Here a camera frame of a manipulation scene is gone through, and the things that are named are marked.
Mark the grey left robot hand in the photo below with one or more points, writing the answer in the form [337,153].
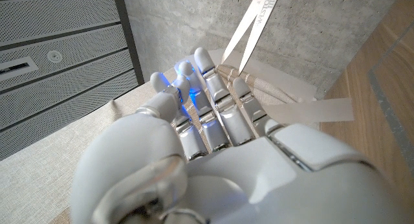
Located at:
[242,185]

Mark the clear tape strip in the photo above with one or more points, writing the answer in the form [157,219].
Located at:
[317,110]

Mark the beige striped curtain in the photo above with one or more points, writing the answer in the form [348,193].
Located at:
[48,159]

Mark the white round ceiling sensor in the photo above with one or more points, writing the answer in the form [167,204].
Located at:
[54,56]

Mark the long ceiling vent slot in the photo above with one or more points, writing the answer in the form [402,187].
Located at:
[16,68]

